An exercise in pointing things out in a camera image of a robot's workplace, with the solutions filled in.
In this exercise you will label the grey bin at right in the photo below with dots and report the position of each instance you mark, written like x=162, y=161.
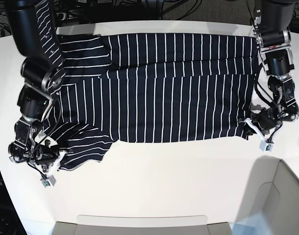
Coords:
x=270, y=205

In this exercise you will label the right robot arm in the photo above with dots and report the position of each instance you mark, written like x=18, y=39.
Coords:
x=34, y=32

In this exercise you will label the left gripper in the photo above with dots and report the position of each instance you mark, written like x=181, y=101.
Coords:
x=265, y=120

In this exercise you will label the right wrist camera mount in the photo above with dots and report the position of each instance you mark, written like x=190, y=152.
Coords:
x=50, y=180

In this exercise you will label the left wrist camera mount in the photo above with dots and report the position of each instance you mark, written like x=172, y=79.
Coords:
x=266, y=143

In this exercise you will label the grey tray at bottom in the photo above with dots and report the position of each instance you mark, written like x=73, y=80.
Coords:
x=109, y=225

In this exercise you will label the navy white striped T-shirt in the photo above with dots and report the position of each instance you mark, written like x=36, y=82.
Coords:
x=150, y=88

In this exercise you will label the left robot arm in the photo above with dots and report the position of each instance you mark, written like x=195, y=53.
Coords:
x=270, y=20

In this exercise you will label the white power strip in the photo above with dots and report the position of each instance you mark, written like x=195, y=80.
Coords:
x=61, y=16

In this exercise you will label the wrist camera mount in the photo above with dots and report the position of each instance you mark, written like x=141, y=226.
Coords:
x=266, y=143
x=50, y=180

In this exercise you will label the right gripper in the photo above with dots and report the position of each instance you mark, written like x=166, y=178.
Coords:
x=42, y=155

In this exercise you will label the black equipment rack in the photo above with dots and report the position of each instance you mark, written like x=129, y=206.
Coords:
x=10, y=223

